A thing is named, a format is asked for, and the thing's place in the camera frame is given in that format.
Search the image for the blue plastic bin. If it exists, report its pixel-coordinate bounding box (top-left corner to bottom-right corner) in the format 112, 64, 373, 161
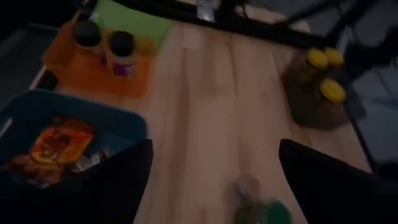
0, 89, 149, 190

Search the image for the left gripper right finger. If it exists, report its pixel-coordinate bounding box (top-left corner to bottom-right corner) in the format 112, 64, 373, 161
279, 139, 398, 224

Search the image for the green lid spice jar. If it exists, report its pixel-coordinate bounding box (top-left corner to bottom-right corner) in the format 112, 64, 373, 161
233, 198, 293, 224

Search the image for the grey plastic tray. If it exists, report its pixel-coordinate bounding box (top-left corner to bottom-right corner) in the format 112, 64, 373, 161
281, 49, 368, 130

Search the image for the black lid jar purple label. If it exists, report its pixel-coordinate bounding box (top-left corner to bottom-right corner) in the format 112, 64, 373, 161
107, 30, 137, 78

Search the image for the black lid spice jar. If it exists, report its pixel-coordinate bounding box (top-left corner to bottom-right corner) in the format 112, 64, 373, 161
73, 19, 103, 55

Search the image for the yellow lid spice jar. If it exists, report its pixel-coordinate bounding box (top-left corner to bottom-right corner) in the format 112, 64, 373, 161
298, 48, 330, 83
313, 77, 348, 105
323, 46, 345, 68

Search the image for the green cloth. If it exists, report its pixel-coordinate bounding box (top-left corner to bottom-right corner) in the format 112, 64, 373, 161
92, 0, 172, 52

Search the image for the brown spice pouch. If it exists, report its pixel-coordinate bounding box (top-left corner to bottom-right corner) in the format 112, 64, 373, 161
1, 149, 109, 189

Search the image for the orange plastic bin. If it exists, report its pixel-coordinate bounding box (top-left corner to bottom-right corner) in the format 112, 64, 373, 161
41, 20, 157, 98

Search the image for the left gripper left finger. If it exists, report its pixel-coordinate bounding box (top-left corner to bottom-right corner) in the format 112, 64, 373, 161
0, 139, 153, 224

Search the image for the orange spice pouch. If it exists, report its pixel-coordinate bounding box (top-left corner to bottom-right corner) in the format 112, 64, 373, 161
29, 116, 96, 170

